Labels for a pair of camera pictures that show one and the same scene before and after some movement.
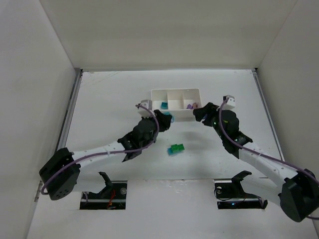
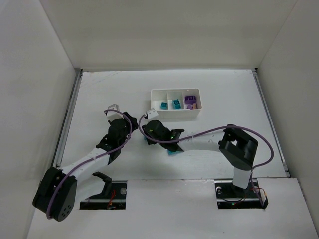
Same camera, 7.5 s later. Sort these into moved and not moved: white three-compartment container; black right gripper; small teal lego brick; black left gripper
Moved: black left gripper; black right gripper
Not moved: small teal lego brick; white three-compartment container
